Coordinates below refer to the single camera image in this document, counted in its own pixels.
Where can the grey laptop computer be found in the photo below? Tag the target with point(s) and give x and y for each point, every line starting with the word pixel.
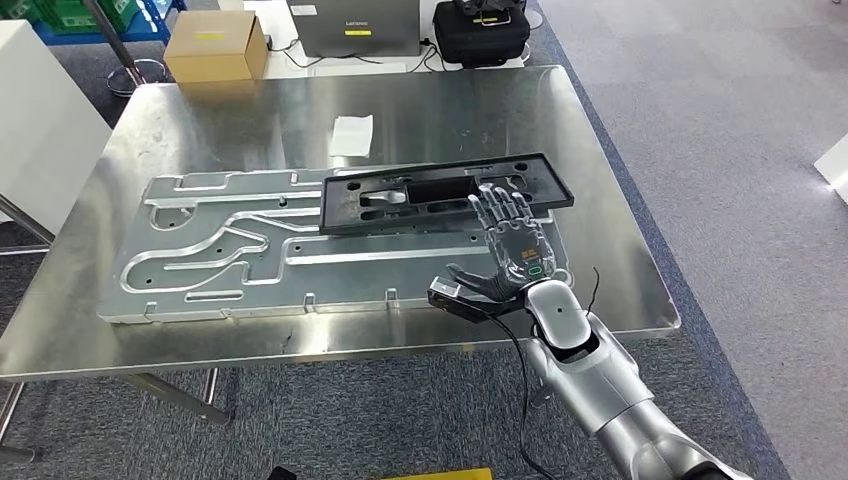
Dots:
pixel 358 30

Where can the brown cardboard box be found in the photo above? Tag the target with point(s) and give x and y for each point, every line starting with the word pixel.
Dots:
pixel 212 46

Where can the black plastic plate bracket part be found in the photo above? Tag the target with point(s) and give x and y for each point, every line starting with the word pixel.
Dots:
pixel 344 212

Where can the chrome pole round base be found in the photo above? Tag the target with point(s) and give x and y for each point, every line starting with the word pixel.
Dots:
pixel 119 50

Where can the white cabinet panel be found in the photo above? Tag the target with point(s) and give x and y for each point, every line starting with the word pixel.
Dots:
pixel 46 132

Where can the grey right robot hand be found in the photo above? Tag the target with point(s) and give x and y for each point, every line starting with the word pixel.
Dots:
pixel 517 252

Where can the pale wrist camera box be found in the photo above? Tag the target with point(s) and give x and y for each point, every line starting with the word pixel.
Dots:
pixel 445 289

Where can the black carry case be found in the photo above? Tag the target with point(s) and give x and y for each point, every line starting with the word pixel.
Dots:
pixel 480 40

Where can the white paper sheet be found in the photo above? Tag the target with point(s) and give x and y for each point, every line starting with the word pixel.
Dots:
pixel 351 136

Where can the white box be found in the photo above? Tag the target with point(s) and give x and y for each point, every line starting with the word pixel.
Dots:
pixel 835 169

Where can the yellow floor tape square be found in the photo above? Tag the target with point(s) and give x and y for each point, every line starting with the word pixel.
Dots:
pixel 437 474

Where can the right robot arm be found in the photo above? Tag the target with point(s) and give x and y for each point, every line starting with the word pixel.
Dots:
pixel 596 378

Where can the green plastic bin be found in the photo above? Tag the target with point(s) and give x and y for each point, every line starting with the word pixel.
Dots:
pixel 66 13

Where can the grey machined aluminium plate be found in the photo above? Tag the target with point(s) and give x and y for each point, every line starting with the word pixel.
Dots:
pixel 371 278

